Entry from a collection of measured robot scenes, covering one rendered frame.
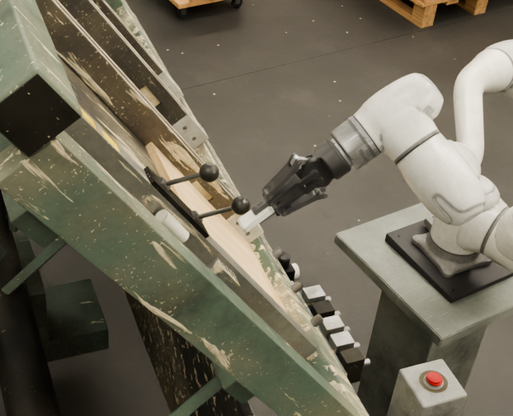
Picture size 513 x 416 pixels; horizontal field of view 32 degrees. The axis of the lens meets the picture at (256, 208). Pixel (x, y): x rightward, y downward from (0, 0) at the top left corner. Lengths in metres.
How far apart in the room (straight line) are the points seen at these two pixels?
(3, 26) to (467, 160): 0.85
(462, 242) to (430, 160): 1.01
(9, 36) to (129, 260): 0.39
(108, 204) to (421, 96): 0.63
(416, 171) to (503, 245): 0.94
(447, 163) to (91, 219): 0.66
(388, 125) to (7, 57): 0.72
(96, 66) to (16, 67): 0.79
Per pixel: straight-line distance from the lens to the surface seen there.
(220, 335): 1.64
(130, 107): 2.09
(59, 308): 3.16
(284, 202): 1.71
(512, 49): 2.15
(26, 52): 1.25
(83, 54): 2.00
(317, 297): 2.54
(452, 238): 2.65
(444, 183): 1.65
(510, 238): 2.53
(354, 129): 1.67
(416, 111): 1.67
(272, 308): 2.03
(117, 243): 1.41
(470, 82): 1.96
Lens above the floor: 2.52
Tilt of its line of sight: 39 degrees down
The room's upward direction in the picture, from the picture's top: 6 degrees clockwise
